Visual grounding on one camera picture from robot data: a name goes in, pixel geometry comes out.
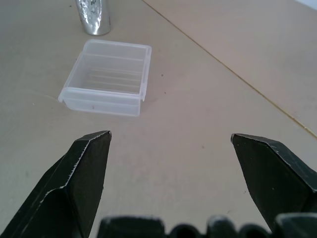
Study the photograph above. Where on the clear plastic container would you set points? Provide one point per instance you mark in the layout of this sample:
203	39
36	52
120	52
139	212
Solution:
109	78

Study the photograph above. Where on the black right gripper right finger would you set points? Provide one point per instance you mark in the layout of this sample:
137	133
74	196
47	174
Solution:
277	178

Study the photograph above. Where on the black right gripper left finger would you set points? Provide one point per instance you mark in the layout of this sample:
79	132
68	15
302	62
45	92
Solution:
67	188

